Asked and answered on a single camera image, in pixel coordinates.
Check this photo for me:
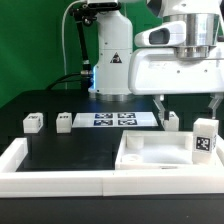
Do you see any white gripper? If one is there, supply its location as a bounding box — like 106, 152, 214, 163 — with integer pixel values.
128, 46, 224, 120

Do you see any white square tabletop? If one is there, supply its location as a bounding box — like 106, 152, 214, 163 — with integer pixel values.
115, 130, 224, 170

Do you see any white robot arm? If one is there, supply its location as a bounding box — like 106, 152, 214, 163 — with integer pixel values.
69, 0, 224, 114

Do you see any white U-shaped fence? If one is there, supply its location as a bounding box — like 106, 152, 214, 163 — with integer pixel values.
0, 138, 224, 198

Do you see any white marker sheet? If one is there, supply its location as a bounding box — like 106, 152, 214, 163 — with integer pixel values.
72, 112, 158, 128

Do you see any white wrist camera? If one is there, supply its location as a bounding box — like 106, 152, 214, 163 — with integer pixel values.
134, 21, 186, 47

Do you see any black cable bundle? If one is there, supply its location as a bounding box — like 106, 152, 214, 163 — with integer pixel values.
45, 6, 93, 92

